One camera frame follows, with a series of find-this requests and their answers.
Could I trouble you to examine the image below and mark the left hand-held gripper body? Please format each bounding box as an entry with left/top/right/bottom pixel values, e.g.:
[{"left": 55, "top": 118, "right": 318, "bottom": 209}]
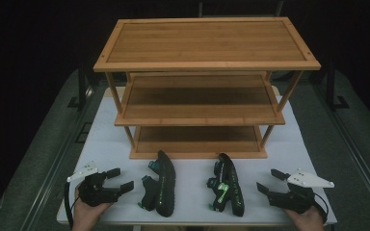
[{"left": 66, "top": 161, "right": 123, "bottom": 208}]

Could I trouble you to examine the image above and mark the person's left hand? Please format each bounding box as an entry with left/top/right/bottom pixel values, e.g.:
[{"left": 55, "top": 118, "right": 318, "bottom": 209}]
[{"left": 71, "top": 183, "right": 114, "bottom": 231}]

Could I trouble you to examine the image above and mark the black shoe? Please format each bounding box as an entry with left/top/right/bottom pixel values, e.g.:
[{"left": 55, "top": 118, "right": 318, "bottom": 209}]
[
  {"left": 206, "top": 152, "right": 246, "bottom": 218},
  {"left": 137, "top": 149, "right": 177, "bottom": 218}
]

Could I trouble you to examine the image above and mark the black metal stand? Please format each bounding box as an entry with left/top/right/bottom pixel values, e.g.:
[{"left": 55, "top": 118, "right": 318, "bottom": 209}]
[
  {"left": 66, "top": 59, "right": 93, "bottom": 112},
  {"left": 325, "top": 59, "right": 351, "bottom": 112}
]

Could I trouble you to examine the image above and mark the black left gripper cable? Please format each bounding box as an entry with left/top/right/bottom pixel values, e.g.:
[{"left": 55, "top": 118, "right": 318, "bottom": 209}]
[{"left": 64, "top": 180, "right": 80, "bottom": 229}]

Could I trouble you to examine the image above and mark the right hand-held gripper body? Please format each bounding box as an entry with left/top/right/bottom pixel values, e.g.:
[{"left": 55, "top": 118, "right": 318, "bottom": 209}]
[{"left": 267, "top": 168, "right": 335, "bottom": 215}]

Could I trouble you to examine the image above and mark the person's right hand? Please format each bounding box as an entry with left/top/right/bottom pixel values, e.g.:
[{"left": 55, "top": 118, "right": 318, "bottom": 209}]
[{"left": 283, "top": 204, "right": 326, "bottom": 231}]

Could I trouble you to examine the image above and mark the three-tier wooden shoe rack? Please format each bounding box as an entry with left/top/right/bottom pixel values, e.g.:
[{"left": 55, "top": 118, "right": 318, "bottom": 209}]
[{"left": 92, "top": 16, "right": 322, "bottom": 161}]

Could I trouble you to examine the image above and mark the metal floor rail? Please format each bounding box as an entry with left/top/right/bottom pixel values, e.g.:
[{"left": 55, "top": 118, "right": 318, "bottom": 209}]
[
  {"left": 312, "top": 81, "right": 370, "bottom": 222},
  {"left": 18, "top": 85, "right": 95, "bottom": 231}
]

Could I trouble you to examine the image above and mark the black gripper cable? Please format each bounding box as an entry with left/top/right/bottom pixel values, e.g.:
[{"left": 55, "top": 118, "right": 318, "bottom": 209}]
[
  {"left": 64, "top": 180, "right": 80, "bottom": 229},
  {"left": 312, "top": 192, "right": 330, "bottom": 224}
]

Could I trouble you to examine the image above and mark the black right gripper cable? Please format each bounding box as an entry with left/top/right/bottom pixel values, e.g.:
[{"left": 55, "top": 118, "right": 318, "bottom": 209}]
[{"left": 312, "top": 192, "right": 330, "bottom": 224}]

